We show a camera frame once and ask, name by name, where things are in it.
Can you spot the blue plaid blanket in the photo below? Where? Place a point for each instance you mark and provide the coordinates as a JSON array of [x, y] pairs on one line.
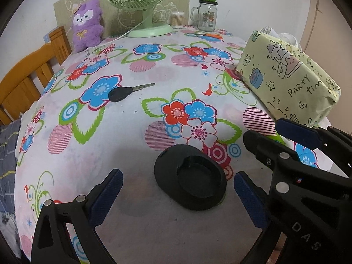
[[7, 154]]

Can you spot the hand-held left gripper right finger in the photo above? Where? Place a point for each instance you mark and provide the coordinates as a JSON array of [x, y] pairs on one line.
[[251, 200]]

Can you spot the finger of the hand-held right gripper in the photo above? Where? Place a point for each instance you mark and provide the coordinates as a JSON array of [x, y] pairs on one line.
[[298, 133], [264, 148]]

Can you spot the beige patterned board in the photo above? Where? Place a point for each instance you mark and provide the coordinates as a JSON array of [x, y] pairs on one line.
[[63, 8]]

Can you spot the white fan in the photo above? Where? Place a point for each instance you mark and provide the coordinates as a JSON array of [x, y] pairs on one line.
[[286, 37]]

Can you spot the floral tablecloth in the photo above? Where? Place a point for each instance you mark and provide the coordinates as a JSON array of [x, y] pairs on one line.
[[123, 132]]

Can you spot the grey printed cloth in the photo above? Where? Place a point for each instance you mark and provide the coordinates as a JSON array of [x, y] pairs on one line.
[[7, 225]]

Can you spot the wooden chair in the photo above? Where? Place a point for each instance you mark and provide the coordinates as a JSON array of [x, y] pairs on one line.
[[27, 71]]

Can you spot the green desk fan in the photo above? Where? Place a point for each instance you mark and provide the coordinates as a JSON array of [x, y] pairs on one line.
[[145, 31]]

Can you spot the black-headed key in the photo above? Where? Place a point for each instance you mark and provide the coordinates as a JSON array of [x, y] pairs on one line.
[[118, 95]]

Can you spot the glass jar mug green lid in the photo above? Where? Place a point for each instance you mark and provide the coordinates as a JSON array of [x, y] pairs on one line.
[[206, 19]]

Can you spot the yellow paper-wrapped box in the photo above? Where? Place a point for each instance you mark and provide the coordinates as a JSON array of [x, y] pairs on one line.
[[288, 82]]

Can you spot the purple plush toy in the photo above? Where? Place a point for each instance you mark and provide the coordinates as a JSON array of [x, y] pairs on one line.
[[86, 30]]

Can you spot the black oval holder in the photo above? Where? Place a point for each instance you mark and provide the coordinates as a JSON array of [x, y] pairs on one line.
[[167, 170]]

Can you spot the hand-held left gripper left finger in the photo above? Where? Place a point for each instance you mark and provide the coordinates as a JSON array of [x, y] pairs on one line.
[[106, 195]]

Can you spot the cotton swab container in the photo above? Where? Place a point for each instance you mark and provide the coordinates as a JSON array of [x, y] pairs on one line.
[[176, 22]]

